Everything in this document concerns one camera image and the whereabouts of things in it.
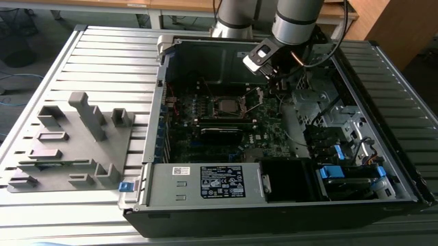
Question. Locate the dark chipset heat sink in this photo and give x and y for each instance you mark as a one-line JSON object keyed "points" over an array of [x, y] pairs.
{"points": [[254, 155]]}

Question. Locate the wooden cabinet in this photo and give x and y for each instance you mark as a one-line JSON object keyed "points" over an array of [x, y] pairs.
{"points": [[404, 25]]}

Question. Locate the black office chair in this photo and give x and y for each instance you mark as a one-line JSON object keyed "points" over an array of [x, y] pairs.
{"points": [[17, 51]]}

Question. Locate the blue case latch tab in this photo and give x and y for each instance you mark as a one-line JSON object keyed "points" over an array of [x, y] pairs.
{"points": [[125, 187]]}

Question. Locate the grey parts rack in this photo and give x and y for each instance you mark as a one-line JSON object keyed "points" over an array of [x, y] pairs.
{"points": [[82, 151]]}

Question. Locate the CPU socket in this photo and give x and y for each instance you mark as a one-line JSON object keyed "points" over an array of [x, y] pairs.
{"points": [[229, 116]]}

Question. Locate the black graphics card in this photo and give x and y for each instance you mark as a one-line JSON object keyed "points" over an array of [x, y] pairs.
{"points": [[221, 135]]}

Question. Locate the silver metal drive cage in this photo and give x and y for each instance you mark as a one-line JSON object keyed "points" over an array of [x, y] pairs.
{"points": [[308, 100]]}

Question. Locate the silver square CPU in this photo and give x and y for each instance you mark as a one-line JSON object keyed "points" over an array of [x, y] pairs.
{"points": [[229, 106]]}

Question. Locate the black plastic fan shroud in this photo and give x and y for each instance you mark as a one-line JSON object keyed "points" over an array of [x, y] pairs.
{"points": [[288, 179]]}

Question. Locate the wooden desk white frame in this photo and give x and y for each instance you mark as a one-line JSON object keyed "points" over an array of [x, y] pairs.
{"points": [[336, 12], [86, 2]]}

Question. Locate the blue disk carrier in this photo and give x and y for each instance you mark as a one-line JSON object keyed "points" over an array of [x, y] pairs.
{"points": [[332, 171]]}

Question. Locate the dark hard disk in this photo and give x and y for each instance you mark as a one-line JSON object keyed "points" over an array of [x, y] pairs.
{"points": [[345, 183]]}

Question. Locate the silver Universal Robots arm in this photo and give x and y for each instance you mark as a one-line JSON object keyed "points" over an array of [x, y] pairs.
{"points": [[299, 23]]}

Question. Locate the green motherboard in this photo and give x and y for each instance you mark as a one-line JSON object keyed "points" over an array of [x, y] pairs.
{"points": [[268, 128]]}

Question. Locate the small blue plastic clip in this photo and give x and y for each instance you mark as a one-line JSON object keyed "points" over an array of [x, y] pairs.
{"points": [[339, 152], [381, 171]]}

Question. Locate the grey power supply unit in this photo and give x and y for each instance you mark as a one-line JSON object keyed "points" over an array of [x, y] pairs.
{"points": [[165, 189]]}

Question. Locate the black open PC case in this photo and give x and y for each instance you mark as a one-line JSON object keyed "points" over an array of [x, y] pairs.
{"points": [[240, 220]]}

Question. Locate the pale blue rounded object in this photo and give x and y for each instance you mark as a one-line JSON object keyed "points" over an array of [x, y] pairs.
{"points": [[49, 244]]}

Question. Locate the dark installed RAM stick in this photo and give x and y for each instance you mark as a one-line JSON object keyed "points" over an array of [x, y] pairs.
{"points": [[226, 120]]}

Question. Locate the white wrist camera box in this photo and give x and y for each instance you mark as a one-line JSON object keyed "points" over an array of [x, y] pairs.
{"points": [[260, 55]]}

